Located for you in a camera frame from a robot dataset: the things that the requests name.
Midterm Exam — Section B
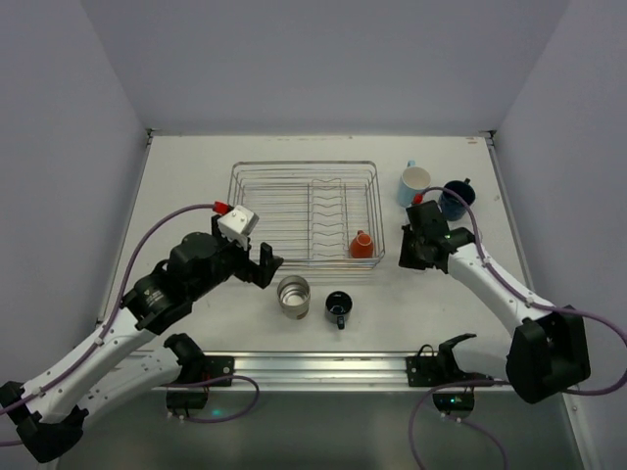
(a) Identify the beige brown cup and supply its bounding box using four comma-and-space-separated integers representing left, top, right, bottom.
276, 275, 311, 320

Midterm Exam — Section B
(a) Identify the large dark blue mug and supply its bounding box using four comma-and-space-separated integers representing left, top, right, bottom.
438, 178, 476, 221

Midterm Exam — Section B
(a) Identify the orange small cup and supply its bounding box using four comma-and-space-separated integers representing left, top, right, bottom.
349, 230, 374, 259

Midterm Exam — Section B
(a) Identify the light blue mug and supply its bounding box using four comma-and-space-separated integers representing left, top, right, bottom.
396, 161, 431, 207

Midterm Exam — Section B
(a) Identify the small dark blue cup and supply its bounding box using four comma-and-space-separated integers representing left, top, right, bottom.
324, 291, 354, 331

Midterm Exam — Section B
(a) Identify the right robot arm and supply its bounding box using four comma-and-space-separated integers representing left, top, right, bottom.
399, 201, 591, 403

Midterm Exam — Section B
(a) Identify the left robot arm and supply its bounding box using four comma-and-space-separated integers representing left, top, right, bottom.
1, 207, 284, 463

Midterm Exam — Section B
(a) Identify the left black control box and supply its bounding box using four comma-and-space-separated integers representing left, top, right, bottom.
166, 391, 209, 417

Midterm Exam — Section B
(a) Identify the black control box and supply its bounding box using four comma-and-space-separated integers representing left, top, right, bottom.
166, 391, 209, 417
432, 392, 475, 419

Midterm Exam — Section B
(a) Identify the right black control box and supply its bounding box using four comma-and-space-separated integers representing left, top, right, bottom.
432, 392, 475, 419

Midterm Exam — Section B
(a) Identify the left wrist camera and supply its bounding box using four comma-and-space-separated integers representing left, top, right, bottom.
217, 206, 259, 251

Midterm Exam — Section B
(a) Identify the wire dish rack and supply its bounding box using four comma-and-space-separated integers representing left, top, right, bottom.
227, 161, 385, 270

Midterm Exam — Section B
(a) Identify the aluminium rail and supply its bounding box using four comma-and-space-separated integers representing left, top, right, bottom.
117, 348, 510, 393

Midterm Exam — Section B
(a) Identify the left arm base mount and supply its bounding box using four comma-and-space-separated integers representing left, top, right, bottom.
164, 334, 234, 387

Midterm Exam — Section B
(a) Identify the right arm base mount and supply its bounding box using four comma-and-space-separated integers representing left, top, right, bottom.
405, 333, 491, 388

